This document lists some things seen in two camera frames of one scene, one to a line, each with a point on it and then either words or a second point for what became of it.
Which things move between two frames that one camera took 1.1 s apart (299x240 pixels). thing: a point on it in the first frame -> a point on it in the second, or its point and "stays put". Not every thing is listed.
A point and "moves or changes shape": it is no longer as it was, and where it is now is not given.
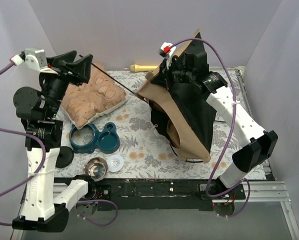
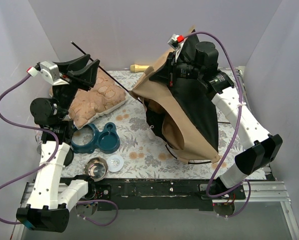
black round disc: [65, 158] stays put
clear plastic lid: [115, 163] stays put
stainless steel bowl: [96, 167] stays put
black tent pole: [114, 79] moves or changes shape
